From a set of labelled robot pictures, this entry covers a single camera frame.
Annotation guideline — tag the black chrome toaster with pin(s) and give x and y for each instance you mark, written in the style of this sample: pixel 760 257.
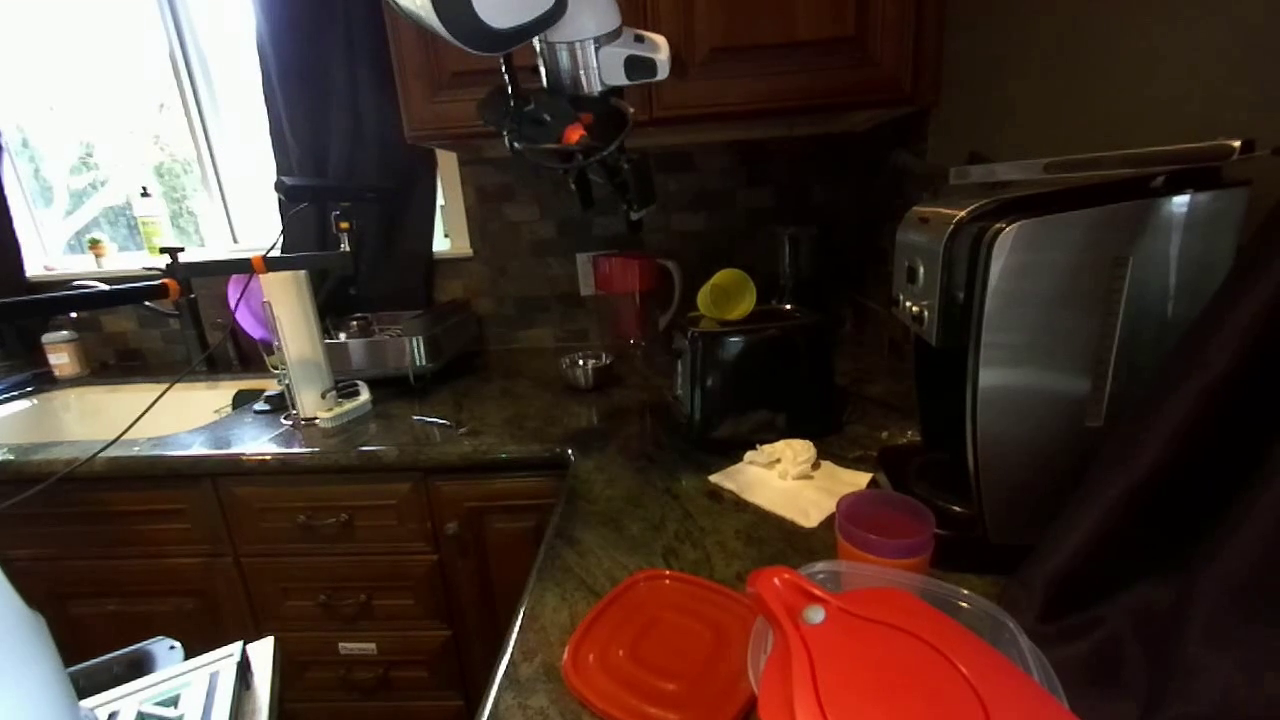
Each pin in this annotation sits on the black chrome toaster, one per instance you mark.
pixel 749 380

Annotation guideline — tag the clear plastic bowl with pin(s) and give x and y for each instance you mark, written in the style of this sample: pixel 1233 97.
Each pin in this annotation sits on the clear plastic bowl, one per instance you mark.
pixel 965 589

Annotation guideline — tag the white paper towel roll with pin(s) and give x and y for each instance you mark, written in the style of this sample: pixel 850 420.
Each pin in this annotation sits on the white paper towel roll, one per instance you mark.
pixel 300 343

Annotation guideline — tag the flat white paper napkin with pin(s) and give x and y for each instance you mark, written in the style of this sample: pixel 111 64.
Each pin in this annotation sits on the flat white paper napkin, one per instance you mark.
pixel 802 499

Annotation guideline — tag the white wall outlet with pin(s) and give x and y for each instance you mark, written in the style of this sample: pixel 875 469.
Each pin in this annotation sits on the white wall outlet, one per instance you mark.
pixel 587 274

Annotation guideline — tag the white framed board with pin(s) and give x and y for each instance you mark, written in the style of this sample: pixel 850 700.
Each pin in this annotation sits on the white framed board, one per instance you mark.
pixel 453 202

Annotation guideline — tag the bright window over sink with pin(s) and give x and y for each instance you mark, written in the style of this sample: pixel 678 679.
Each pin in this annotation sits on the bright window over sink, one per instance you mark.
pixel 105 121

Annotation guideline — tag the chrome cooking pot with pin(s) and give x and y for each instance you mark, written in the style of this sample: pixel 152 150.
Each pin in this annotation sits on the chrome cooking pot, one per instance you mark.
pixel 396 346

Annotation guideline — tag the soap bottle on sill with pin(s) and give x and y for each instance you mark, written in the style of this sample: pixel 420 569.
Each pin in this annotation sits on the soap bottle on sill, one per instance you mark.
pixel 148 223

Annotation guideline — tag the small glass jar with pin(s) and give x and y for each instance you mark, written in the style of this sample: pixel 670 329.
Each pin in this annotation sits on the small glass jar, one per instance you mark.
pixel 63 353

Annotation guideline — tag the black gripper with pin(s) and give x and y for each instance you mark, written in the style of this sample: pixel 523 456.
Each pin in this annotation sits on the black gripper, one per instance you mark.
pixel 555 121

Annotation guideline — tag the orange cup with purple rim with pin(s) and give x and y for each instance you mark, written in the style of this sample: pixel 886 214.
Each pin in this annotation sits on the orange cup with purple rim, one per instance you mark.
pixel 886 530

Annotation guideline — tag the purple plastic utensil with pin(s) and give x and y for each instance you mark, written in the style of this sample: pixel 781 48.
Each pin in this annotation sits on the purple plastic utensil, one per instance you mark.
pixel 246 310

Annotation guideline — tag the red lid with tab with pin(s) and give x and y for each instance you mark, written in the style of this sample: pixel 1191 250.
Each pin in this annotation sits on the red lid with tab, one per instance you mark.
pixel 894 661

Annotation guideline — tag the yellow plastic cup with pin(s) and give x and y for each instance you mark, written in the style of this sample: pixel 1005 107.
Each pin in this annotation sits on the yellow plastic cup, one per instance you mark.
pixel 725 294

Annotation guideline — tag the steel black coffee maker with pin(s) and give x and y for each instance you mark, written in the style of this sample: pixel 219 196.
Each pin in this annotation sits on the steel black coffee maker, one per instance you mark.
pixel 1065 346

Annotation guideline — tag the small metal bowl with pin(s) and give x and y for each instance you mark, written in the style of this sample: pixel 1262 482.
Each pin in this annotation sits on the small metal bowl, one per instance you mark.
pixel 587 368

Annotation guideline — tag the dark wood upper cabinet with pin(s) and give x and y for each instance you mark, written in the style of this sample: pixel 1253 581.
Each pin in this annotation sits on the dark wood upper cabinet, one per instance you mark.
pixel 760 62

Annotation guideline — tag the flat red plastic lid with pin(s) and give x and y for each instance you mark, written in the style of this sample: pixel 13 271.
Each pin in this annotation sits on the flat red plastic lid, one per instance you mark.
pixel 657 649

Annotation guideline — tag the wood lower cabinet with drawers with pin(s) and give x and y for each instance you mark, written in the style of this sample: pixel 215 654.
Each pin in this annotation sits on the wood lower cabinet with drawers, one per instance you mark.
pixel 294 561

